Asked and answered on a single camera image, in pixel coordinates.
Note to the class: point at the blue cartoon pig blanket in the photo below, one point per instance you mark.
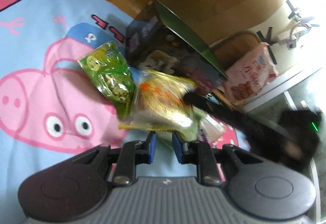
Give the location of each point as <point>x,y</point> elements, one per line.
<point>50,110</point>

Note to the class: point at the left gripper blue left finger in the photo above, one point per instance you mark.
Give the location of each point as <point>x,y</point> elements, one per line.
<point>129,156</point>

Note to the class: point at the black green tin box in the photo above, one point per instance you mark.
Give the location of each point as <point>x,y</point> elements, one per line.
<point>158,39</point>

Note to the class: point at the orange clear snack bag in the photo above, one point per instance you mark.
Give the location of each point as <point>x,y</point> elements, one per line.
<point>158,105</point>

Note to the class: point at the pink fried dough snack bag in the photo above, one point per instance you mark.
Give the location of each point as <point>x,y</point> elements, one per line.
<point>250,74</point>

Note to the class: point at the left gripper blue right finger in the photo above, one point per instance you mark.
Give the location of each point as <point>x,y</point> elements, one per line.
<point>201,155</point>

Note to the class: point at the white wall power socket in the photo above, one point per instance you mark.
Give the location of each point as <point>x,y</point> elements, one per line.
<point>291,38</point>

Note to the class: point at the green pea snack bag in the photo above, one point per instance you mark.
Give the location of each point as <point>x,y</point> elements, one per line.
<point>108,70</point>

